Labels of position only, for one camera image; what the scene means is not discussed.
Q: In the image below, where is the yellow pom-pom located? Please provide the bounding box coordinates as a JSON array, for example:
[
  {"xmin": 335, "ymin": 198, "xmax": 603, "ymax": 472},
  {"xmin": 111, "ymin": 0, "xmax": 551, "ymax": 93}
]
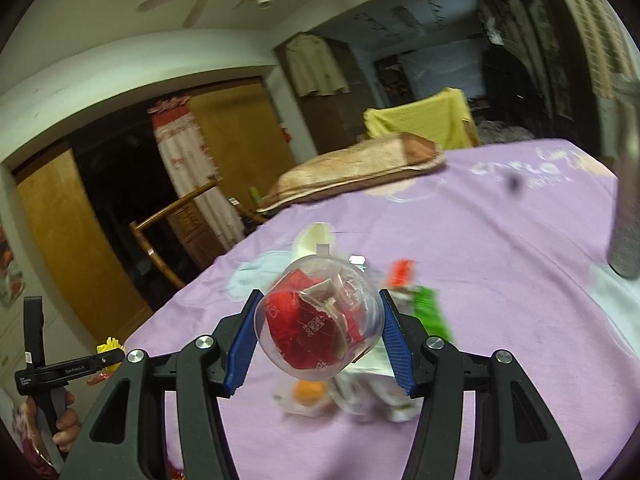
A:
[{"xmin": 86, "ymin": 337, "xmax": 125, "ymax": 386}]

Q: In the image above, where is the clear cup with orange jelly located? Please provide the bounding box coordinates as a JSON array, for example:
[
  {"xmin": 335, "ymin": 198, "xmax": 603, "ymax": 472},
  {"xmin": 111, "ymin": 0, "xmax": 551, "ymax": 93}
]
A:
[{"xmin": 272, "ymin": 376, "xmax": 335, "ymax": 418}]

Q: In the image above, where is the clear ball with red filling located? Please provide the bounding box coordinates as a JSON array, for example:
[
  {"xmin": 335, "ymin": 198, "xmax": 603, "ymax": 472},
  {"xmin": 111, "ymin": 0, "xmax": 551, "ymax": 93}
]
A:
[{"xmin": 253, "ymin": 244, "xmax": 385, "ymax": 382}]

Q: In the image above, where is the white paper cup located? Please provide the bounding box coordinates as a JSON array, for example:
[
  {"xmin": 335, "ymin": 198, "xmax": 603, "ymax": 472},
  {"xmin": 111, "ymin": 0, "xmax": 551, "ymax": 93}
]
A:
[{"xmin": 292, "ymin": 222, "xmax": 335, "ymax": 259}]

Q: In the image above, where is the person's left hand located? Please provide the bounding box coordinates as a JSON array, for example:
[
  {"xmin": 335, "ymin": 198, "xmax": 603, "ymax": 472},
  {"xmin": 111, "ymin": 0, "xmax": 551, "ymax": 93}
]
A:
[{"xmin": 22, "ymin": 391, "xmax": 81, "ymax": 455}]

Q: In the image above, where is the purple bed sheet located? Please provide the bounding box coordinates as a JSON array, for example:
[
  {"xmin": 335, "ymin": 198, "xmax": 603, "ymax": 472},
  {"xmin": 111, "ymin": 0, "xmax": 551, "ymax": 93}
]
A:
[{"xmin": 126, "ymin": 140, "xmax": 639, "ymax": 479}]

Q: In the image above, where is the wooden armchair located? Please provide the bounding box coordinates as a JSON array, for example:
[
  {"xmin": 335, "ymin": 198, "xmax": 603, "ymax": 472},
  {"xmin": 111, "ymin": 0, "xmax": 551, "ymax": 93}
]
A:
[{"xmin": 129, "ymin": 176, "xmax": 266, "ymax": 291}]

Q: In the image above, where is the red white floral curtain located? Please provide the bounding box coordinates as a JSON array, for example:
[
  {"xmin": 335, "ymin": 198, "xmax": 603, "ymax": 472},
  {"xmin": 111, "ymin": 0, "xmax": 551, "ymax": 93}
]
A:
[{"xmin": 148, "ymin": 96, "xmax": 244, "ymax": 249}]

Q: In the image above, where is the tan brown pillow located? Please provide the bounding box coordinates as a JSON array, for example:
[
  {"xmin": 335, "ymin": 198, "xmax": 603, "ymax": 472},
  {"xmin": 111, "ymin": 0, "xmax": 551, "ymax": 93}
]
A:
[{"xmin": 258, "ymin": 132, "xmax": 446, "ymax": 214}]

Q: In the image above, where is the silver metal bottle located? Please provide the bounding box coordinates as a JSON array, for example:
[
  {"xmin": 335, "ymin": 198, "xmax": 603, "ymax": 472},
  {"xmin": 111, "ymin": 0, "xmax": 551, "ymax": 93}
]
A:
[{"xmin": 608, "ymin": 74, "xmax": 639, "ymax": 280}]

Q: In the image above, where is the yellow cloth covered chair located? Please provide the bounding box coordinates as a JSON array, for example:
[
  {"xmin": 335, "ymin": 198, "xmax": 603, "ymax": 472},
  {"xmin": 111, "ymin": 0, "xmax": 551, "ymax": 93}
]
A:
[{"xmin": 363, "ymin": 88, "xmax": 480, "ymax": 150}]

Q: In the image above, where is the dark wooden wardrobe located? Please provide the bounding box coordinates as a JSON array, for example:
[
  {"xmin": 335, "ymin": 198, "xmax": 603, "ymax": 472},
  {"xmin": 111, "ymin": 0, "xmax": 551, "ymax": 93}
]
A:
[{"xmin": 274, "ymin": 32, "xmax": 375, "ymax": 154}]

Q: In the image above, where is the beige hanging jacket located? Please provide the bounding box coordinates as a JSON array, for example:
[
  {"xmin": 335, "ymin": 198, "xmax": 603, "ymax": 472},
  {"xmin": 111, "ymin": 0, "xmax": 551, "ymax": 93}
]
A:
[{"xmin": 285, "ymin": 34, "xmax": 350, "ymax": 98}]

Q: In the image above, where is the striped window curtain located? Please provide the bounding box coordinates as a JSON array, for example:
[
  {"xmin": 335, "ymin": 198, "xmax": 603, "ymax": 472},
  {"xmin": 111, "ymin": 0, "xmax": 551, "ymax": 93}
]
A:
[{"xmin": 565, "ymin": 0, "xmax": 634, "ymax": 100}]

